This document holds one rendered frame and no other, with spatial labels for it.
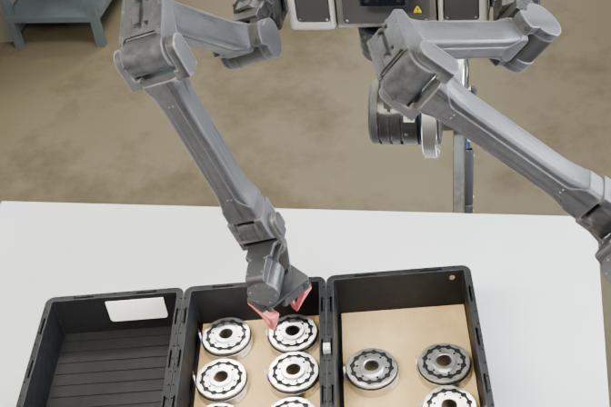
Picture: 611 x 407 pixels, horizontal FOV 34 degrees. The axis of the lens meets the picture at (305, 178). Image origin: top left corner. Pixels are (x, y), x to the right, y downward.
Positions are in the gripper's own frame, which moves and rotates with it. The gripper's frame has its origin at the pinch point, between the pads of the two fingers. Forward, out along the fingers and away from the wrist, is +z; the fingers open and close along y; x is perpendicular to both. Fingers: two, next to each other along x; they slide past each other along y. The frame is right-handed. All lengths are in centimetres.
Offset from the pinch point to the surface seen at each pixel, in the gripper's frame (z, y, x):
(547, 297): 31, 60, -21
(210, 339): 15.8, -6.1, 18.1
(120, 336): 19.3, -16.9, 36.4
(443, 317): 17.9, 31.0, -13.7
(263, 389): 17.7, -6.7, 1.7
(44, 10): 102, 112, 297
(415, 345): 17.6, 21.4, -14.2
